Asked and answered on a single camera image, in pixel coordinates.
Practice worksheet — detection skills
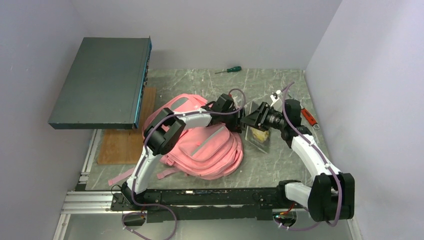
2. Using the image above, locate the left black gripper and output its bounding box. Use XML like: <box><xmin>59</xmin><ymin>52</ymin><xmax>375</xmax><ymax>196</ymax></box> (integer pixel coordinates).
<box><xmin>220</xmin><ymin>107</ymin><xmax>251</xmax><ymax>134</ymax></box>

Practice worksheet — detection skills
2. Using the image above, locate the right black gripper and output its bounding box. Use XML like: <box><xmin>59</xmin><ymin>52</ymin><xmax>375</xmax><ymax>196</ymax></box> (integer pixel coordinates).
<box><xmin>241</xmin><ymin>101</ymin><xmax>287</xmax><ymax>132</ymax></box>

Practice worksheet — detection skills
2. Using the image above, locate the dark green book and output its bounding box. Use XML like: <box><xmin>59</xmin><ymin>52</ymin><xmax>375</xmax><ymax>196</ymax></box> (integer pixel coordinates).
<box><xmin>245</xmin><ymin>101</ymin><xmax>271</xmax><ymax>154</ymax></box>

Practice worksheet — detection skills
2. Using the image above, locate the pink student backpack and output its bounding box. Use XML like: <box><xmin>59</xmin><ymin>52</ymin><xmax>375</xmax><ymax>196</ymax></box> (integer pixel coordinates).
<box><xmin>108</xmin><ymin>93</ymin><xmax>243</xmax><ymax>186</ymax></box>

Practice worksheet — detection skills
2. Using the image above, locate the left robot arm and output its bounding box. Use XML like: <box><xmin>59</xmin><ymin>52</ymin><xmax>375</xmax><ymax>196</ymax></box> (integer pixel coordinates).
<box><xmin>121</xmin><ymin>93</ymin><xmax>245</xmax><ymax>210</ymax></box>

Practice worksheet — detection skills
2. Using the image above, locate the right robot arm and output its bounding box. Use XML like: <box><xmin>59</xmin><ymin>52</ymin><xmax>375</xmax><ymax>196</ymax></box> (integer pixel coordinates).
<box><xmin>241</xmin><ymin>99</ymin><xmax>355</xmax><ymax>224</ymax></box>

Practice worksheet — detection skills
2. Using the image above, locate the red adjustable wrench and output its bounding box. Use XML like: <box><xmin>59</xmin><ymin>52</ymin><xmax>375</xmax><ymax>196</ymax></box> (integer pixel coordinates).
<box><xmin>301</xmin><ymin>106</ymin><xmax>320</xmax><ymax>130</ymax></box>

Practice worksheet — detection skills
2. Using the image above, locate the wooden board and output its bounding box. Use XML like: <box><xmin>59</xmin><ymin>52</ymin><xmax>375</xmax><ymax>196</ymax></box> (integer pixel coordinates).
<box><xmin>97</xmin><ymin>87</ymin><xmax>157</xmax><ymax>165</ymax></box>

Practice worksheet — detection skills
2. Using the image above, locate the dark grey flat box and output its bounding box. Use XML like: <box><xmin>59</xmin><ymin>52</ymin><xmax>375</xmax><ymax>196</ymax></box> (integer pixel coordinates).
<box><xmin>48</xmin><ymin>37</ymin><xmax>153</xmax><ymax>130</ymax></box>

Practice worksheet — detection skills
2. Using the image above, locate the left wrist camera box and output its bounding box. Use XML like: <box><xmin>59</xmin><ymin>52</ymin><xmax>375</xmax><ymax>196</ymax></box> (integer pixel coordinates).
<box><xmin>231</xmin><ymin>95</ymin><xmax>243</xmax><ymax>107</ymax></box>

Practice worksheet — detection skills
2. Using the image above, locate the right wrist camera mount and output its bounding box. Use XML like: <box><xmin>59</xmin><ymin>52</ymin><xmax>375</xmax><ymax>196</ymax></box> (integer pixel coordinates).
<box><xmin>270</xmin><ymin>90</ymin><xmax>283</xmax><ymax>110</ymax></box>

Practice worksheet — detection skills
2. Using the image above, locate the green handled screwdriver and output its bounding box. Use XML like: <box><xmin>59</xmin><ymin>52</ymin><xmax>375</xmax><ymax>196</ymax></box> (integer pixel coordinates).
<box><xmin>215</xmin><ymin>66</ymin><xmax>242</xmax><ymax>74</ymax></box>

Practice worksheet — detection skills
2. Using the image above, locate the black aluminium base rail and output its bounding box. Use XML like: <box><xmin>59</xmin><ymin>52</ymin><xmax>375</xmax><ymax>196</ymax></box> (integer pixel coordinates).
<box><xmin>61</xmin><ymin>187</ymin><xmax>302</xmax><ymax>223</ymax></box>

